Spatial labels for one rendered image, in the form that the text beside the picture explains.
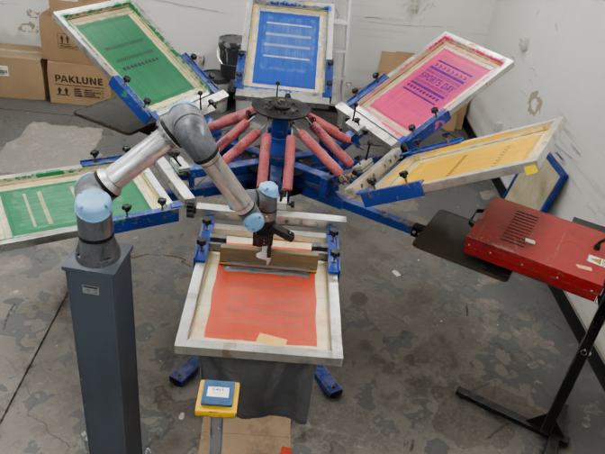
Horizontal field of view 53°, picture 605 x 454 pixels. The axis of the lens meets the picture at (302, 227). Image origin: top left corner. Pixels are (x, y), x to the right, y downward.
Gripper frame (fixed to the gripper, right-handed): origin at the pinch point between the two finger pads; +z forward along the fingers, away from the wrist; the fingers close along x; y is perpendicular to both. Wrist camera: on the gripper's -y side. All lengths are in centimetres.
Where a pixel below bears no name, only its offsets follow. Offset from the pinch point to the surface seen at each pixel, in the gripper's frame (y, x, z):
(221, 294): 17.7, 19.1, 4.7
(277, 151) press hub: 1, -84, -8
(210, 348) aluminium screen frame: 17, 53, 1
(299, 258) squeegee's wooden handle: -12.4, 1.6, -2.5
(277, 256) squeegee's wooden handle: -3.4, 1.5, -3.0
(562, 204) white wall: -198, -161, 51
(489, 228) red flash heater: -97, -24, -9
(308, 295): -16.8, 15.0, 5.2
